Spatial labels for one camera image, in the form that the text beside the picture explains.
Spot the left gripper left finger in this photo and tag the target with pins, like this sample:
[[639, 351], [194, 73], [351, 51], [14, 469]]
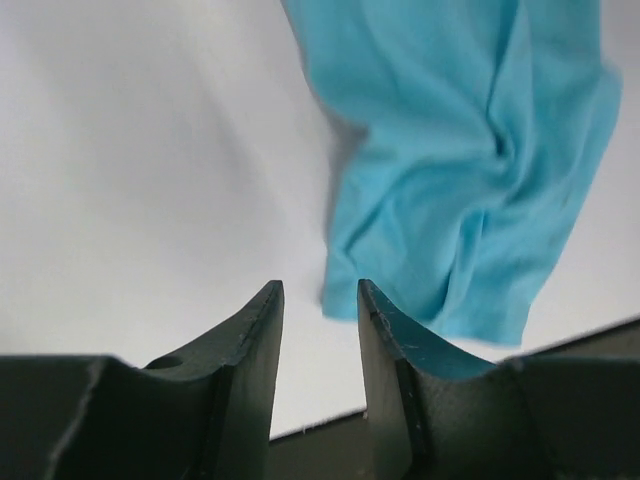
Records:
[[202, 411]]

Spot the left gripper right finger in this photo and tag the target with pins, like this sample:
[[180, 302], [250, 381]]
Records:
[[435, 411]]

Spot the light teal polo shirt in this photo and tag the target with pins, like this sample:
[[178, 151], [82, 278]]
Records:
[[485, 123]]

